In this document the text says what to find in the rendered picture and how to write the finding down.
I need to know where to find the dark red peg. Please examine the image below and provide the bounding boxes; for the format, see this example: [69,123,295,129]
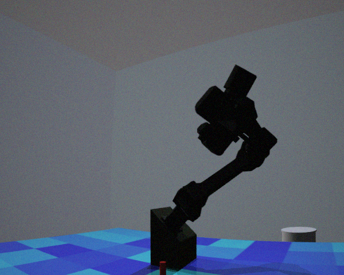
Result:
[160,261,166,275]

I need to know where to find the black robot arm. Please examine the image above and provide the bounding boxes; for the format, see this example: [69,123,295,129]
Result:
[161,64,265,232]

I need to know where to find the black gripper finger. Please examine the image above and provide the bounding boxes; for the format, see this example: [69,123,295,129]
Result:
[204,95,239,133]
[247,130,274,158]

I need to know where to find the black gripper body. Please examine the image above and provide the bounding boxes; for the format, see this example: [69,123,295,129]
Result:
[195,86,277,150]

